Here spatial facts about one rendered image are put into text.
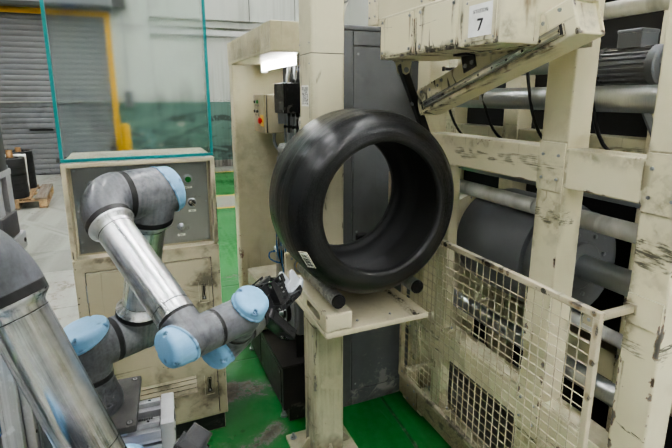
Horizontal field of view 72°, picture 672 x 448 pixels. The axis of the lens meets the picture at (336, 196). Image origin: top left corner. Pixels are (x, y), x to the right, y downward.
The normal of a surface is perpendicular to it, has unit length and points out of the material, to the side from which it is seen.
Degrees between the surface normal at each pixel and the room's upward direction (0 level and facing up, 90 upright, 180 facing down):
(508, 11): 90
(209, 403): 90
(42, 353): 72
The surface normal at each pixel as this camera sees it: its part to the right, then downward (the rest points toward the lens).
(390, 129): 0.40, 0.01
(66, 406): 0.58, -0.11
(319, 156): -0.26, -0.29
